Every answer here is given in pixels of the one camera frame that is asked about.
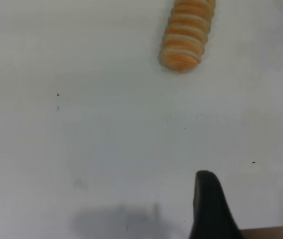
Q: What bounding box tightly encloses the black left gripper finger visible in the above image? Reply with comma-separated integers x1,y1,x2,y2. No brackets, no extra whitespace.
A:
189,170,245,239

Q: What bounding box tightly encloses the ridged golden bread roll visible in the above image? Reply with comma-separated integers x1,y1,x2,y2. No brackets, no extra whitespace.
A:
159,0,216,73

